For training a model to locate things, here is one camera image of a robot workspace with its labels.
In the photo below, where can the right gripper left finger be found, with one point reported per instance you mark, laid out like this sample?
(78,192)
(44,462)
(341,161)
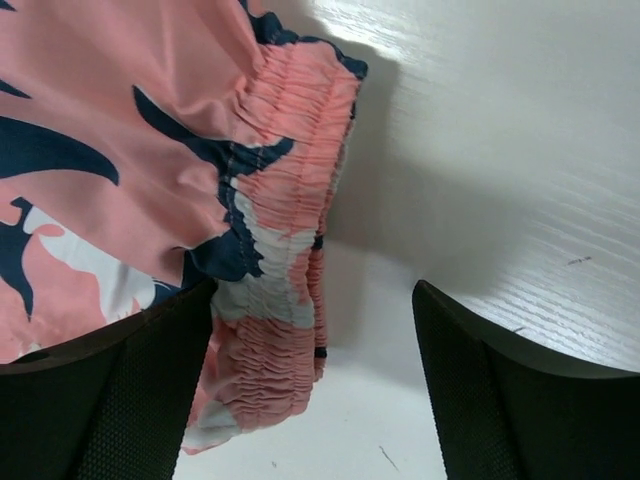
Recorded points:
(112,404)

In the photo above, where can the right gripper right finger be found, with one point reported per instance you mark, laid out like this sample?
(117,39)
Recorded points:
(506,407)

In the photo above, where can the pink shark print shorts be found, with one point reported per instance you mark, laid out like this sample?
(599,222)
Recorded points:
(147,146)

